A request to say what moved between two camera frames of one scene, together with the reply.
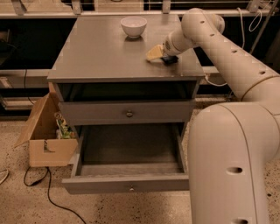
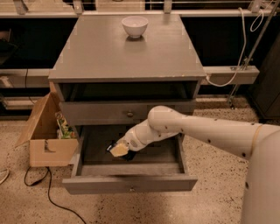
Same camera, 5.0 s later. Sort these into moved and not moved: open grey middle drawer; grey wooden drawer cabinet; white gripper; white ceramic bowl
Moved: white gripper
Not moved: grey wooden drawer cabinet; white ceramic bowl; open grey middle drawer
